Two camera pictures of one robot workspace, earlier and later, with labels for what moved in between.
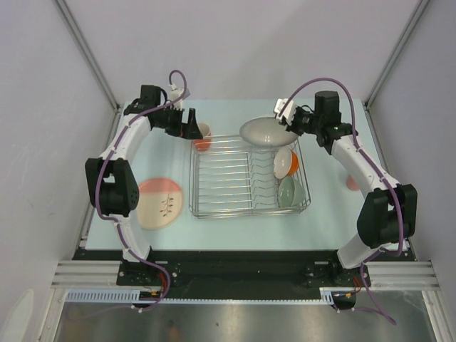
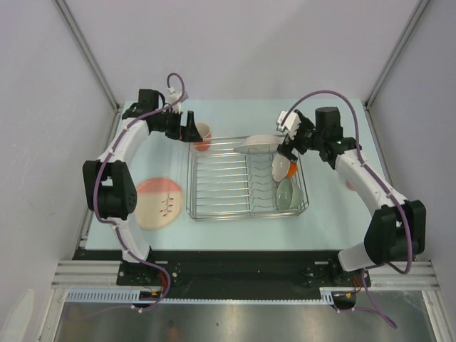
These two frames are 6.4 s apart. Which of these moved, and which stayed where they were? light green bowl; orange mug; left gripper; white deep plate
Moved: white deep plate
Stayed: left gripper; orange mug; light green bowl
